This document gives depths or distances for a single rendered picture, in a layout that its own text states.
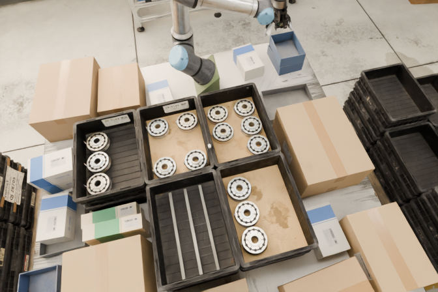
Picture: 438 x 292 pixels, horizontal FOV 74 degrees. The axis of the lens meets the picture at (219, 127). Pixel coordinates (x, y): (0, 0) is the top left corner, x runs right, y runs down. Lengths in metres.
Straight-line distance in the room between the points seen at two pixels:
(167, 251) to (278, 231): 0.46
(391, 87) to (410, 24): 1.46
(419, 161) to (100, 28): 3.09
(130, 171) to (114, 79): 0.55
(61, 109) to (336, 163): 1.34
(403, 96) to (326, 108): 0.86
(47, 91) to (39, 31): 2.07
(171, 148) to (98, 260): 0.55
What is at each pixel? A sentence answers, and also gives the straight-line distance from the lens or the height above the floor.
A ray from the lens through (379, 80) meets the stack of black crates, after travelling 2.28.
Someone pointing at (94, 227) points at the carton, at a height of 0.88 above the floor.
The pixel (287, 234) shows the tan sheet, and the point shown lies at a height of 0.83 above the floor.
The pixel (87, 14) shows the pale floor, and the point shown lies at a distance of 3.76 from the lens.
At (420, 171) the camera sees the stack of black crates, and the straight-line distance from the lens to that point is 2.15.
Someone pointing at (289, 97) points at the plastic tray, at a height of 0.70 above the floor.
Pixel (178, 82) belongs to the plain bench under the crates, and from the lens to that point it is 1.82.
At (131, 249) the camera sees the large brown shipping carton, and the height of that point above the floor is 0.90.
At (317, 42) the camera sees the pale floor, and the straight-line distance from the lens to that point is 3.12.
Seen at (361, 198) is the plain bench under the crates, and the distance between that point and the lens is 1.56.
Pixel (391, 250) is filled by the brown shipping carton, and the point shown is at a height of 0.86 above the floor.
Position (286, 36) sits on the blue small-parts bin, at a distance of 1.92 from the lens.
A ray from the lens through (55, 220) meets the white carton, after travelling 1.54.
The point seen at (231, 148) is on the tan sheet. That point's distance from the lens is 1.40.
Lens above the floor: 2.08
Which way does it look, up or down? 59 degrees down
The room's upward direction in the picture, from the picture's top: 5 degrees counter-clockwise
